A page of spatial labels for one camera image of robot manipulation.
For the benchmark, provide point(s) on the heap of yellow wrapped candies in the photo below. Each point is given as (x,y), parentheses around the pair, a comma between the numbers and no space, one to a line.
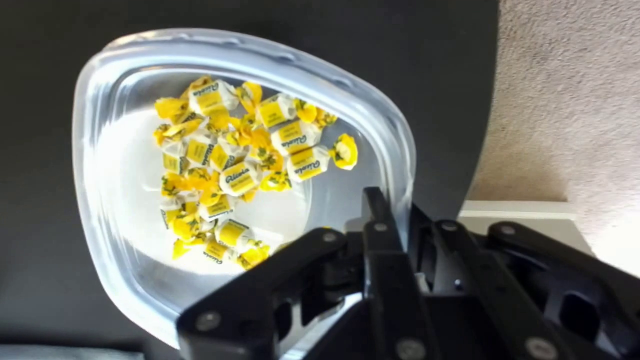
(235,150)

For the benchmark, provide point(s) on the clear plastic lunchbox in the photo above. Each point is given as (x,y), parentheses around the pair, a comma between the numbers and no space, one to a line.
(115,210)

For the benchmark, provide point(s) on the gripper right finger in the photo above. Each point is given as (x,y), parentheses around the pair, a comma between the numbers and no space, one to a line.
(505,280)

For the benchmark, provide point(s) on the yellow wrapped candy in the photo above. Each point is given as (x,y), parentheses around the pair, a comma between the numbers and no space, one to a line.
(345,151)

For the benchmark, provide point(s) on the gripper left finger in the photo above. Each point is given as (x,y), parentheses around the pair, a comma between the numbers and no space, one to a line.
(280,280)

